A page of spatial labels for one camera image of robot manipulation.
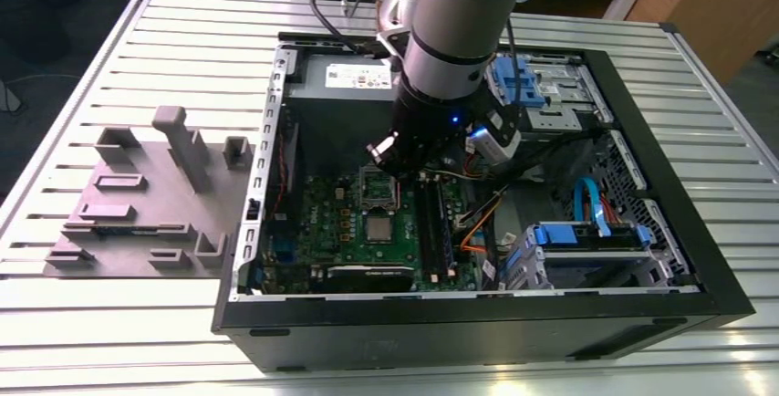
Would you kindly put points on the silver square CPU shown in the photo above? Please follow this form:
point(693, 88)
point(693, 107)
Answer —
point(379, 229)

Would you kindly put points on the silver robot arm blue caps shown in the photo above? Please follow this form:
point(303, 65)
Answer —
point(450, 40)

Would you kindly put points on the CPU socket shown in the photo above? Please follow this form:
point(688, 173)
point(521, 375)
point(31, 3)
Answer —
point(365, 234)

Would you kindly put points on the thin metal locking lever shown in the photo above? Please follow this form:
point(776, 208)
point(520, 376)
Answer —
point(398, 191)

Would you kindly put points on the grey power supply unit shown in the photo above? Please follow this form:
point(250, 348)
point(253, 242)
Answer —
point(329, 131)

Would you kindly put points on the blue plastic drive latch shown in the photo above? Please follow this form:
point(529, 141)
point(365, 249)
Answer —
point(533, 86)

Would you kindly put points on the black RAM slot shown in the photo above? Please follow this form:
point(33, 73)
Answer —
point(428, 232)
point(440, 232)

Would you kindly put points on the grey metal drive cage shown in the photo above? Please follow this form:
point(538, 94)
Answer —
point(554, 120)

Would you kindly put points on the green motherboard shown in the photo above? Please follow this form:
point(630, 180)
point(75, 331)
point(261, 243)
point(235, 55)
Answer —
point(329, 238)

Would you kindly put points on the hard disk in blue carrier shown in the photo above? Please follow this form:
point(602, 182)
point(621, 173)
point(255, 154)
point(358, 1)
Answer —
point(557, 235)

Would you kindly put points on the black graphics card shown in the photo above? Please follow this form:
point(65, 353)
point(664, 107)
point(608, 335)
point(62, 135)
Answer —
point(366, 279)

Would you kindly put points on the blue VGA port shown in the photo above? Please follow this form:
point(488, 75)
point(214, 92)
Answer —
point(286, 250)

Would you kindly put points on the grey metal disk bay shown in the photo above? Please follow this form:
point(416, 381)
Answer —
point(600, 257)

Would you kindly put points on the black PC case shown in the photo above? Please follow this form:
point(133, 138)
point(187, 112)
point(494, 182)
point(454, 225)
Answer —
point(488, 323)

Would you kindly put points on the grey parts rack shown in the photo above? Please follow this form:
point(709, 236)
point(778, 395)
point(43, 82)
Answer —
point(171, 218)

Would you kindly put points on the wooden cabinet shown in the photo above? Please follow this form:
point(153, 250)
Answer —
point(718, 13)

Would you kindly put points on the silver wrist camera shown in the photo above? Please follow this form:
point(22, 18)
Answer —
point(381, 147)

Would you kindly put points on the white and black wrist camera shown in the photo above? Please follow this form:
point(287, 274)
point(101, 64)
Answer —
point(497, 145)

